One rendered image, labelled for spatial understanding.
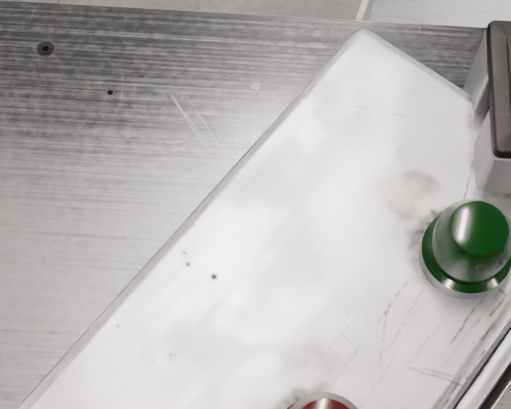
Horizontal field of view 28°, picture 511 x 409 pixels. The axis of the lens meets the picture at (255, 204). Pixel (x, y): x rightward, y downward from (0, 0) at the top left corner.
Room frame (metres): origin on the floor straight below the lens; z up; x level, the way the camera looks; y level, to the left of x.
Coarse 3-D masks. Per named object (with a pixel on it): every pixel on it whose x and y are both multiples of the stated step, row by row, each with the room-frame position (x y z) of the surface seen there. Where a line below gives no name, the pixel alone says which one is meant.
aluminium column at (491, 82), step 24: (504, 24) 0.18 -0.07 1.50; (480, 48) 0.18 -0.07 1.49; (504, 48) 0.17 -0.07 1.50; (480, 72) 0.17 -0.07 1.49; (504, 72) 0.16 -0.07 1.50; (480, 96) 0.16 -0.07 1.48; (504, 96) 0.15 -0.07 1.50; (504, 120) 0.15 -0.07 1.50; (480, 144) 0.15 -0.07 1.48; (504, 144) 0.14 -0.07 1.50; (480, 168) 0.14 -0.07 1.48; (504, 168) 0.14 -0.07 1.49; (504, 192) 0.14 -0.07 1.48
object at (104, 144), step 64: (0, 0) 0.67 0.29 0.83; (0, 64) 0.58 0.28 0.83; (64, 64) 0.59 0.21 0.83; (128, 64) 0.59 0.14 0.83; (192, 64) 0.60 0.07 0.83; (256, 64) 0.60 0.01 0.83; (320, 64) 0.60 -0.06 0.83; (448, 64) 0.61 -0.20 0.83; (0, 128) 0.51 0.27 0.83; (64, 128) 0.51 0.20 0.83; (128, 128) 0.51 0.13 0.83; (192, 128) 0.52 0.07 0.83; (256, 128) 0.52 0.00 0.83; (0, 192) 0.43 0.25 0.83; (64, 192) 0.44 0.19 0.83; (128, 192) 0.44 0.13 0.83; (192, 192) 0.44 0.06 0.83; (0, 256) 0.37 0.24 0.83; (64, 256) 0.37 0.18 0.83; (128, 256) 0.37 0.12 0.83; (0, 320) 0.30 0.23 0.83; (64, 320) 0.30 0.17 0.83; (0, 384) 0.24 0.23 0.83
